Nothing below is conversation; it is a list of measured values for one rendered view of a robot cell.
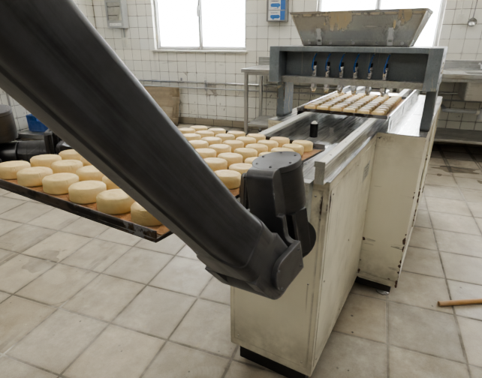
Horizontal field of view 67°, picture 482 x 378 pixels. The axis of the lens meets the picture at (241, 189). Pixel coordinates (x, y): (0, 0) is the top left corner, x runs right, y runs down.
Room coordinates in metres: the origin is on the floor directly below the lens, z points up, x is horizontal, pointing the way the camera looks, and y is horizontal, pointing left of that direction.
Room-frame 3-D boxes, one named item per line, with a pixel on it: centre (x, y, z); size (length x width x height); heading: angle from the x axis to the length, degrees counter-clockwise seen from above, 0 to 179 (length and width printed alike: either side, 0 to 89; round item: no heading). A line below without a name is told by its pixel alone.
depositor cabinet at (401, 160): (2.19, -0.76, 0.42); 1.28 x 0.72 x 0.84; 150
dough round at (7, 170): (0.57, 0.38, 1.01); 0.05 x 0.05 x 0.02
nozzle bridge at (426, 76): (1.78, -0.53, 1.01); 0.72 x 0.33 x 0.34; 60
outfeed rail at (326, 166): (1.81, -0.71, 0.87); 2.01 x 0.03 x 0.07; 150
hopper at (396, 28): (1.78, -0.53, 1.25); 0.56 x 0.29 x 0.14; 60
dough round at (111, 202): (0.45, 0.17, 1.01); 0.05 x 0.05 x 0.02
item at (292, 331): (1.34, -0.28, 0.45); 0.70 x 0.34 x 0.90; 150
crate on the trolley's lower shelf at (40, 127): (4.47, 2.25, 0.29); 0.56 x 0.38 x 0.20; 168
